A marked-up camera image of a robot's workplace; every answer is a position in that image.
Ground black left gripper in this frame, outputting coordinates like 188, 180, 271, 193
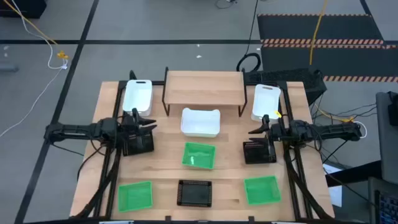
119, 107, 158, 141

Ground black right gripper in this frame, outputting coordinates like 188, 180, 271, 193
248, 114, 285, 146

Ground black plastic basket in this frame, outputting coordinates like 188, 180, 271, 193
176, 179, 213, 208
242, 139, 277, 165
122, 130, 155, 157

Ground white plastic basket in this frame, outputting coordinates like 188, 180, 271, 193
122, 79, 154, 117
180, 107, 221, 139
250, 83, 282, 123

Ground green plastic basket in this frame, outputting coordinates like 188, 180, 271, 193
243, 175, 282, 207
181, 141, 217, 170
117, 180, 154, 213

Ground wooden shelf with black legs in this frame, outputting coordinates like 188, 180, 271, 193
161, 66, 249, 118

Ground black perforated case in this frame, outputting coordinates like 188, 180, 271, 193
244, 68, 328, 105

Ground white paper sheet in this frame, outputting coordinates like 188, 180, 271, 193
323, 163, 343, 208

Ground dark board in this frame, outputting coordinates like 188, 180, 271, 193
325, 160, 383, 187

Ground black hazard-striped floor mat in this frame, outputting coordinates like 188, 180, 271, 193
257, 13, 385, 45
260, 43, 398, 83

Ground grey flat object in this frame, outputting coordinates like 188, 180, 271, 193
0, 63, 19, 73

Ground black box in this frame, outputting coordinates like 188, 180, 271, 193
0, 0, 47, 19

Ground black metal table frame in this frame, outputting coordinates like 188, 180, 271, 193
70, 70, 335, 224

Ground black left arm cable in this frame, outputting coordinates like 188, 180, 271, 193
76, 143, 106, 183

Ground black hanging cable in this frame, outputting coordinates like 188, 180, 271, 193
235, 0, 262, 73

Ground yellow hanging cable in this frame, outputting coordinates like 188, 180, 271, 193
308, 0, 328, 65

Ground white floor cable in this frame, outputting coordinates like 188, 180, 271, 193
0, 0, 69, 138

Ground yellow floor cable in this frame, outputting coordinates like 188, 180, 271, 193
2, 0, 63, 55

